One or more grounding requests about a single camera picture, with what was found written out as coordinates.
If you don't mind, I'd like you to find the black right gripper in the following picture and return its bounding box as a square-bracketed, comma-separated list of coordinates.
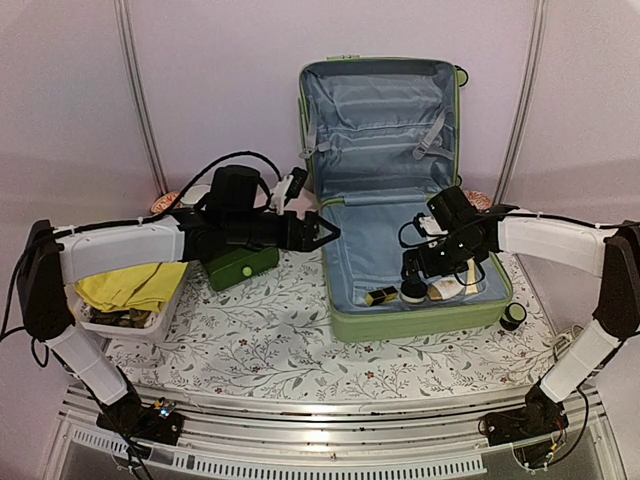
[404, 231, 483, 284]

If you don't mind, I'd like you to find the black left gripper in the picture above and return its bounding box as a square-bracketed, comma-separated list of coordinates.
[226, 210, 342, 252]

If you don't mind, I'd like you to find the black lidded round jar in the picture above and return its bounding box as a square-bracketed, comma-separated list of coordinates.
[400, 279, 428, 304]

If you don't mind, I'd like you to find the cream tube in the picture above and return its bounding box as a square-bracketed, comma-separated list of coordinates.
[464, 259, 479, 295]

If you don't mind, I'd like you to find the green hard-shell suitcase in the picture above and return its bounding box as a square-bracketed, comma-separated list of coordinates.
[299, 58, 513, 342]

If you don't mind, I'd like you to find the white green drawer box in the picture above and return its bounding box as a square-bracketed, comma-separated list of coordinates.
[202, 246, 280, 292]

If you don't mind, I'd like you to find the yellow garment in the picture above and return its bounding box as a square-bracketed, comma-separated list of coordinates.
[74, 263, 188, 313]

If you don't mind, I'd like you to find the white perforated plastic basket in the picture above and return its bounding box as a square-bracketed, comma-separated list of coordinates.
[67, 266, 189, 343]

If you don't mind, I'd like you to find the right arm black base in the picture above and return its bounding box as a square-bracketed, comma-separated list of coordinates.
[479, 381, 569, 446]

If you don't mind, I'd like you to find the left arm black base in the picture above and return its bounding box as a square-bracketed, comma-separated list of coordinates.
[96, 385, 185, 446]

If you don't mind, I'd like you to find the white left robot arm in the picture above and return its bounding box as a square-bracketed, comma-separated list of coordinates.
[13, 165, 340, 434]

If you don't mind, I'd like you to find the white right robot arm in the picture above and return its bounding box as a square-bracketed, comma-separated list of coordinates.
[400, 186, 639, 436]

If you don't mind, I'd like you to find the cream round bottle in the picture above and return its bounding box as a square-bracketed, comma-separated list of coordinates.
[427, 278, 465, 301]

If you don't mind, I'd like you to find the small dark tube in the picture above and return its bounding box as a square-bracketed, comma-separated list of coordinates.
[364, 286, 398, 307]

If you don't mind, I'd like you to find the floral white table mat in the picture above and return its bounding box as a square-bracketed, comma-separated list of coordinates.
[100, 198, 557, 403]

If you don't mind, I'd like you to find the white ribbed round object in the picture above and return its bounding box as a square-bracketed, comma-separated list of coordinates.
[552, 325, 583, 362]

